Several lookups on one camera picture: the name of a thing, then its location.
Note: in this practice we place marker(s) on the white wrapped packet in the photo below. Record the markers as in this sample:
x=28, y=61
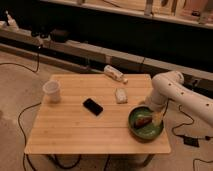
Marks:
x=121, y=96

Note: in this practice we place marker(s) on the dark device on ledge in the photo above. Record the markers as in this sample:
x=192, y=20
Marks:
x=59, y=35

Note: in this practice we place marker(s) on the translucent plastic cup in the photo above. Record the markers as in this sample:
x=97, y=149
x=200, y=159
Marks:
x=52, y=90

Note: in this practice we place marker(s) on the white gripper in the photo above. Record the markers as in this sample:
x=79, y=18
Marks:
x=157, y=118

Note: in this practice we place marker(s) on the black power adapter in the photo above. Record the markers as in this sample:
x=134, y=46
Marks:
x=190, y=141

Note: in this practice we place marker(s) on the black smartphone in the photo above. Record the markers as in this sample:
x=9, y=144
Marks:
x=92, y=106

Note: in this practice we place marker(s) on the green ceramic bowl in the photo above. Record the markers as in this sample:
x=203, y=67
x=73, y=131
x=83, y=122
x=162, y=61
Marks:
x=147, y=133

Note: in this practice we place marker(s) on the food piece in bowl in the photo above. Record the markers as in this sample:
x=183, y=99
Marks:
x=140, y=122

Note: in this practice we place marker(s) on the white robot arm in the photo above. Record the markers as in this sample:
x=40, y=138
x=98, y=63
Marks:
x=169, y=85

